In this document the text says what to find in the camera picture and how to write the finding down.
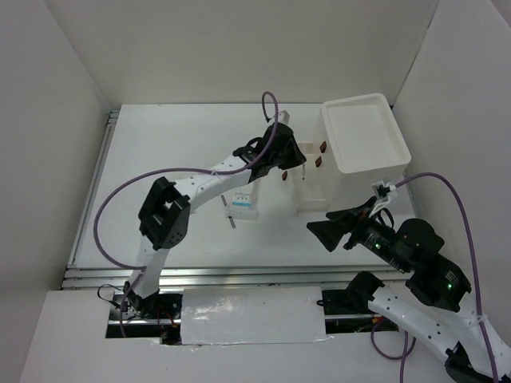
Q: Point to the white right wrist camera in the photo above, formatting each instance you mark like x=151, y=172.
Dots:
x=385, y=192

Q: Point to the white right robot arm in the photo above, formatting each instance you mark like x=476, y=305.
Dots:
x=462, y=338

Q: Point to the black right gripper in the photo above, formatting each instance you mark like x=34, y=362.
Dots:
x=328, y=230

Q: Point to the white drawer cabinet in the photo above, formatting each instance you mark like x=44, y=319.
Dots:
x=369, y=147

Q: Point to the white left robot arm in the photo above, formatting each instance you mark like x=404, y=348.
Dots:
x=166, y=210

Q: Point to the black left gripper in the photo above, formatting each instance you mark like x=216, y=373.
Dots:
x=295, y=155

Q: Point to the white foil cover plate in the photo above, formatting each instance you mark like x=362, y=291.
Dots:
x=261, y=315

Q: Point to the white cotton pad pack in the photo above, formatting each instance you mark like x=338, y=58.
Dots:
x=243, y=203

